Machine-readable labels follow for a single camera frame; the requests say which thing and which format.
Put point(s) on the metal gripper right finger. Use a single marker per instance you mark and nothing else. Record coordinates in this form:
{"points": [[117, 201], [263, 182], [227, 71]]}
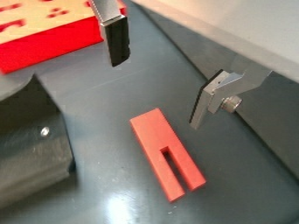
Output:
{"points": [[220, 94]]}

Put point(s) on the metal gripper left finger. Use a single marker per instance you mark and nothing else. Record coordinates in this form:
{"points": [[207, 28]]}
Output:
{"points": [[113, 29]]}

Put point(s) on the red double-square fork block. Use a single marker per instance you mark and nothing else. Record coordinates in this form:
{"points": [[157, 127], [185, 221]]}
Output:
{"points": [[159, 142]]}

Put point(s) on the red shape-sorting board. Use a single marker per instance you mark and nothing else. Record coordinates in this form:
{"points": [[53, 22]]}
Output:
{"points": [[41, 29]]}

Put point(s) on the black curved holder stand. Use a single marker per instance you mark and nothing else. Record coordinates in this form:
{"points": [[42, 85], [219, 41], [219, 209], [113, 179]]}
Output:
{"points": [[34, 147]]}

